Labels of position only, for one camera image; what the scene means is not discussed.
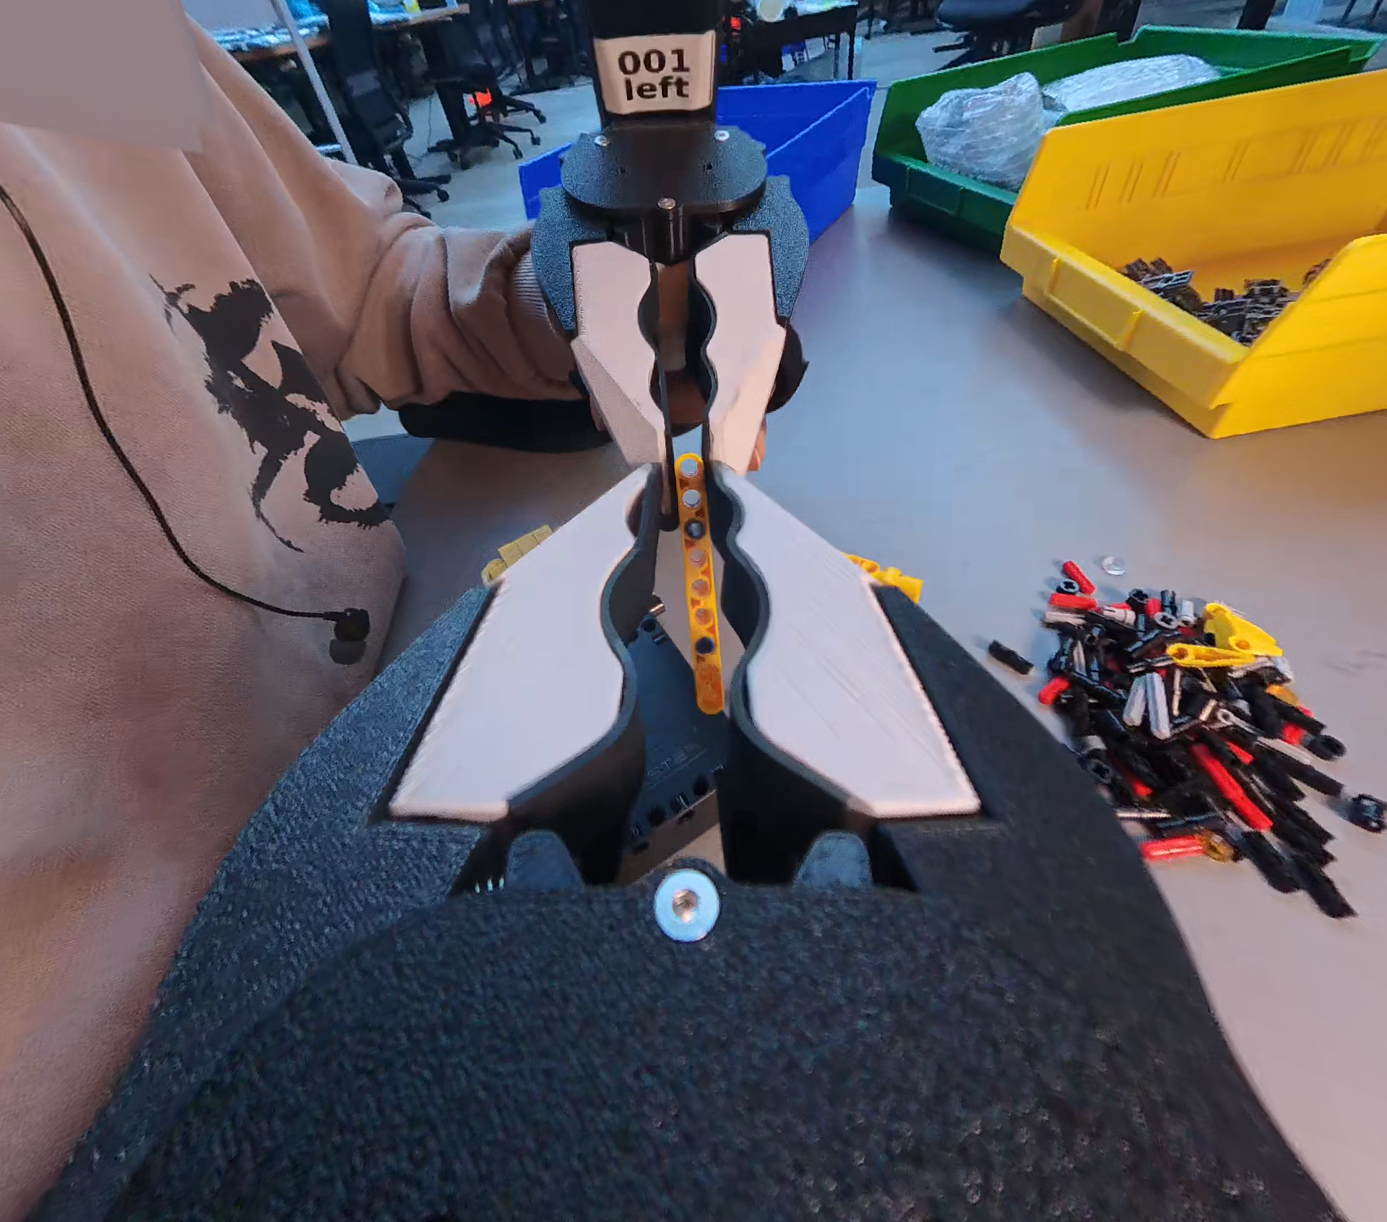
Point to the person's left hand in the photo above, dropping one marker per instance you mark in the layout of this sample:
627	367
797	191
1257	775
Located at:
758	448

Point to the pile of small building parts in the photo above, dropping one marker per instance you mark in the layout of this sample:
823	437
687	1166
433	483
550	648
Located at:
1192	734

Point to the green plastic bin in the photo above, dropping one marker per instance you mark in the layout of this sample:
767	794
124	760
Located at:
942	204

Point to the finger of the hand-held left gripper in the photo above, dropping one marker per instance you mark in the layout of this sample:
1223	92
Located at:
612	323
747	334

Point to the blue plastic bin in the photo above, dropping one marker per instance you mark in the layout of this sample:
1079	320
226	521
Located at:
812	139

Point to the person's left forearm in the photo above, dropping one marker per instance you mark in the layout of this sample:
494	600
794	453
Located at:
455	313

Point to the yellow black toy robot body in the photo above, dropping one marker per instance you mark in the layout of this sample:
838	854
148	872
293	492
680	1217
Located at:
671	756

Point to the crumpled clear plastic bag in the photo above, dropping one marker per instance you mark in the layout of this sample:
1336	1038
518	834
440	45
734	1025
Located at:
975	133

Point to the heap of black building parts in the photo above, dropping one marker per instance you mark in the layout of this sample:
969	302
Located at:
1223	307

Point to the grey desk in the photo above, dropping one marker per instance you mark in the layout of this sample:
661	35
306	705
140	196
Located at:
953	443

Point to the person's beige sweatshirt torso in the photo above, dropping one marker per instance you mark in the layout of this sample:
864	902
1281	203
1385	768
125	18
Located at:
86	703

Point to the yellow plastic bin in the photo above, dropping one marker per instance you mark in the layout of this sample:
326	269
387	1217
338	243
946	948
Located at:
1137	344

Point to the flat clear plastic bag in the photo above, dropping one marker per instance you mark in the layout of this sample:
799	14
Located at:
1132	83

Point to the long yellow building beam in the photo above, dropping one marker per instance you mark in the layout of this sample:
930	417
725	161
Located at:
702	594

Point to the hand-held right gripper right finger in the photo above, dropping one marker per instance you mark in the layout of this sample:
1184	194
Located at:
855	691

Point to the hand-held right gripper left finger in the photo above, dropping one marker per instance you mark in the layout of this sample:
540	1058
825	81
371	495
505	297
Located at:
520	691

